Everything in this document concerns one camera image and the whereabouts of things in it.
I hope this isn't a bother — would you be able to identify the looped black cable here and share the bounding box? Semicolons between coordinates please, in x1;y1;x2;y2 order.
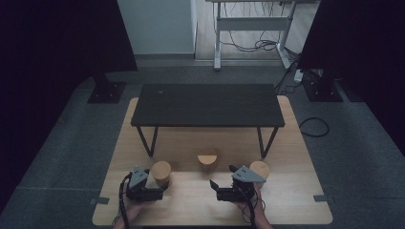
298;116;330;138

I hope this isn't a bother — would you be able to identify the hand-held gripper black cable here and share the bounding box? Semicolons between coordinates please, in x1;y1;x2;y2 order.
117;172;134;229
239;186;260;229

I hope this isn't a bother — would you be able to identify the person's right hand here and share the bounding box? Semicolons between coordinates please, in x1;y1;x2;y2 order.
234;182;266;221

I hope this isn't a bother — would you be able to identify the grey tape strip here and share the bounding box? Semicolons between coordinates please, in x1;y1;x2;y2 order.
89;197;111;206
312;194;336;204

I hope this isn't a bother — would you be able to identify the black power strip cable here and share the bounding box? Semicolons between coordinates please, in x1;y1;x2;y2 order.
273;60;301;96

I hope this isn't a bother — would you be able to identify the person's left hand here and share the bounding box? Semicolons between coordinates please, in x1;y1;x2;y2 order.
122;190;158;222

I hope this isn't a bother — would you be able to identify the white cabinet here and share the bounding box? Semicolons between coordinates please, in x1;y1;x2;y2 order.
117;0;199;60

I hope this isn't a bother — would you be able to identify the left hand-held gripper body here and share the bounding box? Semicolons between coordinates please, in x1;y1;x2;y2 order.
125;166;165;202

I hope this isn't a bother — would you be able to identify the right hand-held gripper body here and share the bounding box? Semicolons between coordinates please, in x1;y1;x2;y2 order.
216;164;267;203

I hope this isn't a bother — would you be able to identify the white desk frame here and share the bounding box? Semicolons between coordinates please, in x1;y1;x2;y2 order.
204;0;319;72

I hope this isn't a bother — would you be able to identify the right hand-held gripper black cable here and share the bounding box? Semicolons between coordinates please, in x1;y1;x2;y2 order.
239;186;260;229

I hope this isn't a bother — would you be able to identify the glass jar with wooden lid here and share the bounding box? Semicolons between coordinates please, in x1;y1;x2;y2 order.
248;160;271;181

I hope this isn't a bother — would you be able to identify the bundle of floor cables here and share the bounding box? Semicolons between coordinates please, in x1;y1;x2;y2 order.
219;1;302;61

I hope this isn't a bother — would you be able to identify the white power strip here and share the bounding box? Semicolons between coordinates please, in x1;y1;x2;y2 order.
292;69;305;84

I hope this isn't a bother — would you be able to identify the glass jar with orange contents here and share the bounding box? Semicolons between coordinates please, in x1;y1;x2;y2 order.
150;160;173;190

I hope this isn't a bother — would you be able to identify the wooden cylinder block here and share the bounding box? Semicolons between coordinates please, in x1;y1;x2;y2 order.
197;153;219;175

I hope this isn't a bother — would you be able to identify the left hand-held gripper black cable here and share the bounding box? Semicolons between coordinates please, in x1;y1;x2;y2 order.
117;172;134;229

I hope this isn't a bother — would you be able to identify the black stand with base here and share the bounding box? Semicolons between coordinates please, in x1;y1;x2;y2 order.
301;69;345;103
87;72;128;105

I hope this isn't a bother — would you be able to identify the dark curtain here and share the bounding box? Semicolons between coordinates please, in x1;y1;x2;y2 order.
296;0;405;157
0;0;139;215

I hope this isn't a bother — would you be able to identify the black metal shelf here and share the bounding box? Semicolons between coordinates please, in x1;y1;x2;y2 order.
130;83;287;159

